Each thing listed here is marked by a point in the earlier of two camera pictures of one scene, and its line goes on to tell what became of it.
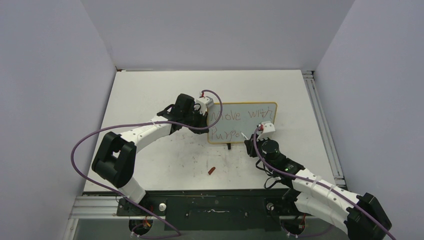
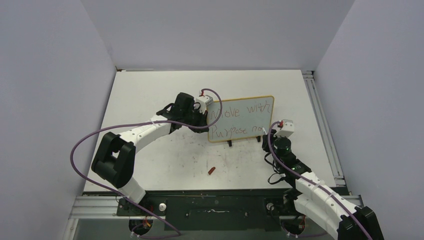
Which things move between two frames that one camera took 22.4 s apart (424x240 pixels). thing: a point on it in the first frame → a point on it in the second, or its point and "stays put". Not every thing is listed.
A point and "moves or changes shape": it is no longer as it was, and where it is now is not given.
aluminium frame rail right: (310, 77) stays put
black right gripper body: (253, 152) → (273, 131)
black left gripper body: (195, 119) stays put
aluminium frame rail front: (96, 207) stays put
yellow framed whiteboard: (238, 118) moves or changes shape
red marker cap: (211, 170) stays put
